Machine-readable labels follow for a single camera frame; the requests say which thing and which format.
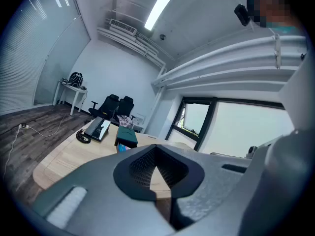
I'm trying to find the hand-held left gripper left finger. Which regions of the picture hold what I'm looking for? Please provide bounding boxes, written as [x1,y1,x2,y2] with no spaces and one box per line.
[31,144,177,236]

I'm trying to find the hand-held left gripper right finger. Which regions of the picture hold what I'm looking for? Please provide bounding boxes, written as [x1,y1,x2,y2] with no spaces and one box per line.
[154,144,253,236]

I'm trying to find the blue card packet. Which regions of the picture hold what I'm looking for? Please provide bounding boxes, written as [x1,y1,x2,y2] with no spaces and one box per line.
[117,143,132,153]

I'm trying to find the dark green box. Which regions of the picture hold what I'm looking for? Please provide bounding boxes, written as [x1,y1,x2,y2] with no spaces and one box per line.
[114,125,138,148]

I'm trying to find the black desk telephone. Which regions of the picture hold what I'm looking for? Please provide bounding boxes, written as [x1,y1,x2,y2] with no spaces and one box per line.
[83,117,112,143]

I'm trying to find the patterned cloth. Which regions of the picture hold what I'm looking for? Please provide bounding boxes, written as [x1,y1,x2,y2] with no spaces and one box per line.
[117,114,135,129]

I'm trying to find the small white side table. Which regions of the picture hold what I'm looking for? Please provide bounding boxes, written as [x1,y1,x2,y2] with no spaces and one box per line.
[132,113,146,134]

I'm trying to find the black office chair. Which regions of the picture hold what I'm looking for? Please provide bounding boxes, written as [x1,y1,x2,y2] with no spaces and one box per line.
[88,94,121,121]
[115,96,136,122]

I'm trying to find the black backpack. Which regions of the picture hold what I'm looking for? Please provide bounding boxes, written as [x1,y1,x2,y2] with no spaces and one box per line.
[67,72,84,88]

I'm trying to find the bundle of white ceiling pipes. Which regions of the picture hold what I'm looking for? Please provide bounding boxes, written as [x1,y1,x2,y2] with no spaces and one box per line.
[96,26,308,93]

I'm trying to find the white window blinds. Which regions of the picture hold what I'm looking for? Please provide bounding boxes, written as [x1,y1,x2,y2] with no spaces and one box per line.
[0,0,82,115]

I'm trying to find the white air conditioner vent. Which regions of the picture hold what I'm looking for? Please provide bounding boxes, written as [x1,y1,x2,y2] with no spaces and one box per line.
[109,18,138,36]

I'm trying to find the long ceiling light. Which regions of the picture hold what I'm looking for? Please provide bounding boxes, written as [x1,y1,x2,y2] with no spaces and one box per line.
[144,0,180,31]

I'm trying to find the person's head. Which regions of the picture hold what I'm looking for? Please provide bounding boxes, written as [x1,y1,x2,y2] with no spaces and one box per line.
[247,0,302,34]

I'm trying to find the black coiled telephone cord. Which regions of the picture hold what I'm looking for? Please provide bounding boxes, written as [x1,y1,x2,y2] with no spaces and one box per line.
[76,129,92,144]

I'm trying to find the black window frame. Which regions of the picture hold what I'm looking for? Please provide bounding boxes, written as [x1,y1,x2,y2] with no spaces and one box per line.
[164,96,286,152]

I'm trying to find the white cable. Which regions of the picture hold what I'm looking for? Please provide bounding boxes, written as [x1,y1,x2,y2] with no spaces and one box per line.
[29,112,67,138]
[2,128,20,180]

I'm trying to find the black head-mounted camera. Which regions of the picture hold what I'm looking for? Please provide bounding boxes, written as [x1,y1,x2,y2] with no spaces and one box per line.
[234,3,251,27]

